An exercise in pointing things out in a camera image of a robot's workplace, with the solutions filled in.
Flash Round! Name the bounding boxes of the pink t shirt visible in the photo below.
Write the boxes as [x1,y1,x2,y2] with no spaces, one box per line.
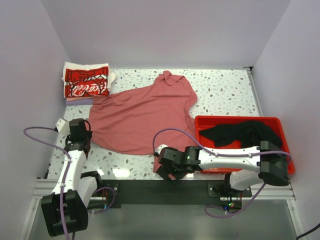
[88,71,197,155]

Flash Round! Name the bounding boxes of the folded red print white shirt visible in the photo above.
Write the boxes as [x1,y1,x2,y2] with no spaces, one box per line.
[62,61,117,98]

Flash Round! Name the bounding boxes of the folded lavender shirt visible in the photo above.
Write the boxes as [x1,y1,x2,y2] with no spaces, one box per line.
[65,98,93,106]

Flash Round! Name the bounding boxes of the black power cable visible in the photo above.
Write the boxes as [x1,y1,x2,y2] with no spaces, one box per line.
[296,223,320,240]

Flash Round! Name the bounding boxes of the aluminium frame rail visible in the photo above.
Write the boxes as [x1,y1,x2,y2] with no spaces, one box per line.
[31,177,297,201]

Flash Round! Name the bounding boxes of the folded light pink shirt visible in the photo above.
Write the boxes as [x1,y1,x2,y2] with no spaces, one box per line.
[66,96,93,102]

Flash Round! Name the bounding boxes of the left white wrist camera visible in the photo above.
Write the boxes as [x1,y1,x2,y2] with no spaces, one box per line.
[55,118,70,136]

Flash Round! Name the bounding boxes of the black t shirt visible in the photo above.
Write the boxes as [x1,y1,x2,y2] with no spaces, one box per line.
[199,120,283,148]

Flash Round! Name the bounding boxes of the red plastic tray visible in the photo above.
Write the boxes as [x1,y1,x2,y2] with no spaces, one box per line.
[194,115,296,175]

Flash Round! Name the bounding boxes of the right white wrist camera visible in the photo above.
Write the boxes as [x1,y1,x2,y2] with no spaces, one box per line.
[154,144,168,157]

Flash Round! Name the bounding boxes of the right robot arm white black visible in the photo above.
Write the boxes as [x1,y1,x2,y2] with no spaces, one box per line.
[155,141,291,197]

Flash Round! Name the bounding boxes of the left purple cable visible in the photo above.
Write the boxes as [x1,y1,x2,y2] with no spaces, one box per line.
[23,126,117,240]

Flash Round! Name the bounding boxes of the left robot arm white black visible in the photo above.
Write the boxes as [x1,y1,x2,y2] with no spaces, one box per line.
[41,118,104,237]

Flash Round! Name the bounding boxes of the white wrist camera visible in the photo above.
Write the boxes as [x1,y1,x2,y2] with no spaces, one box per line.
[55,118,70,136]
[154,144,168,157]

